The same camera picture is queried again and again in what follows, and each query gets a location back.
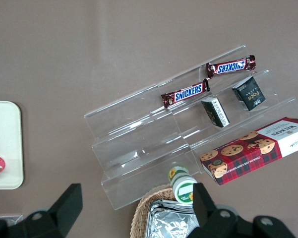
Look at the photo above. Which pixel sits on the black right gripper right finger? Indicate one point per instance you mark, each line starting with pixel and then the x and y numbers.
pixel 225 223

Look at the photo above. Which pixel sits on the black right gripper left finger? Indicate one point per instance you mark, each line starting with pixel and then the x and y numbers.
pixel 52 223

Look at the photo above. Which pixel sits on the oval wicker basket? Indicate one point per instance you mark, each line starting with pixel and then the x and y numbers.
pixel 141 213

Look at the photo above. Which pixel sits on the beige plastic tray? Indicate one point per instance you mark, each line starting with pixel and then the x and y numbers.
pixel 5 138

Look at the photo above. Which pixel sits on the silver foil packets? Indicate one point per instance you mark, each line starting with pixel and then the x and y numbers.
pixel 171 220

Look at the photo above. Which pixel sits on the green white small bottle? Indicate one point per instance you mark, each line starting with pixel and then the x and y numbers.
pixel 182 184

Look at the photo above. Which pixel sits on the red tartan Walkers cookie box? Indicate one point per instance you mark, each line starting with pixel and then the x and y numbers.
pixel 253 151

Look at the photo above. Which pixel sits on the clear acrylic stepped stand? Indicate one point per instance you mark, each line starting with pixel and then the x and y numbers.
pixel 267 81
pixel 129 158

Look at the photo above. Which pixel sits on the small black box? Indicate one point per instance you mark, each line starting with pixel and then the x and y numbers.
pixel 249 95
pixel 216 112

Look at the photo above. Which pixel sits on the Snickers bar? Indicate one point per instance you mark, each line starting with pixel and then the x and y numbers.
pixel 230 66
pixel 186 93

